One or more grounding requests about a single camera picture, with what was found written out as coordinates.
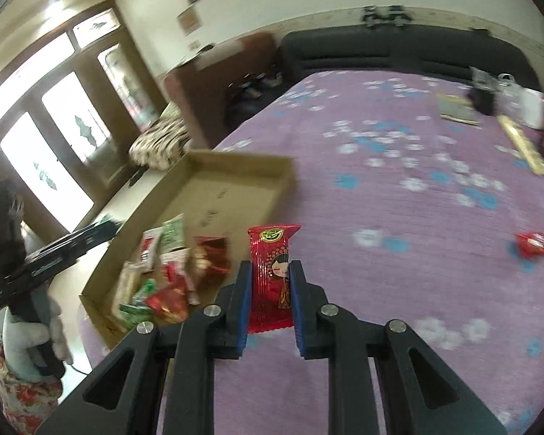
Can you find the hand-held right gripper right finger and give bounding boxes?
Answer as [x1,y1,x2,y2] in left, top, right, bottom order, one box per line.
[288,259,511,435]

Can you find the white container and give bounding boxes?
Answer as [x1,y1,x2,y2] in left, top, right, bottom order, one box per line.
[519,86,544,130]

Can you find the person's left forearm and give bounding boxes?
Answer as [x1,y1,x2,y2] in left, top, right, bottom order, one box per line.
[0,335,64,435]

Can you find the cardboard box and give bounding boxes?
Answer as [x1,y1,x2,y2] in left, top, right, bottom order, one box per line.
[78,149,297,349]

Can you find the brown chair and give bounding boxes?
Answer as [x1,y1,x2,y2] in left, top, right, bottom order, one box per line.
[162,34,282,151]

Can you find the beige snack packet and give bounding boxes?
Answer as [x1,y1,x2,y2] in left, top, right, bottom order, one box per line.
[111,260,139,318]

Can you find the red figure print snack packet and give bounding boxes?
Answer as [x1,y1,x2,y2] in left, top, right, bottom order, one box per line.
[515,232,544,260]
[247,224,301,334]

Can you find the cream yellow tube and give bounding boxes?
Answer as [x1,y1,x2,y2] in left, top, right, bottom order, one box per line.
[496,115,544,177]

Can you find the person's left hand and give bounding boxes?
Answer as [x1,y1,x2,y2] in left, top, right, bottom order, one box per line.
[2,281,73,384]

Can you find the black sofa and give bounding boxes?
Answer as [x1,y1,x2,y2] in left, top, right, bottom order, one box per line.
[279,25,540,96]

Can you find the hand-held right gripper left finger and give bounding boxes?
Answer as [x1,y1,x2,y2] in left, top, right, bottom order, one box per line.
[36,260,254,435]

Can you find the paper wall sign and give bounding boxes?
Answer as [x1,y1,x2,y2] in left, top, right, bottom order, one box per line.
[177,7,202,34]

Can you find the small black container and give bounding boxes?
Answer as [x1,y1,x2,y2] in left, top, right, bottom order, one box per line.
[467,84,497,116]

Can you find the red white snack packet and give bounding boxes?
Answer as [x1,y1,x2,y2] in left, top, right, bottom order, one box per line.
[138,229,164,273]
[161,254,187,282]

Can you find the zebra striped cushion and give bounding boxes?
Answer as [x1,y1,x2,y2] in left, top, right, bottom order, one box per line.
[129,102,193,173]

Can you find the wooden glass door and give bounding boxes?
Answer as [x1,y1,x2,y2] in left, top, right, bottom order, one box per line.
[0,0,173,236]

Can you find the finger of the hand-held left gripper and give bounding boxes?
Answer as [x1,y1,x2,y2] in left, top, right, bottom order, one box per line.
[75,218,124,254]

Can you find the olive green pouch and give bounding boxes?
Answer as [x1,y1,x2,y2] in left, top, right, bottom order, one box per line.
[437,94,481,126]

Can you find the black device on sofa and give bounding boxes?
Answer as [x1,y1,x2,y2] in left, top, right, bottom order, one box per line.
[362,4,388,25]
[387,4,413,25]

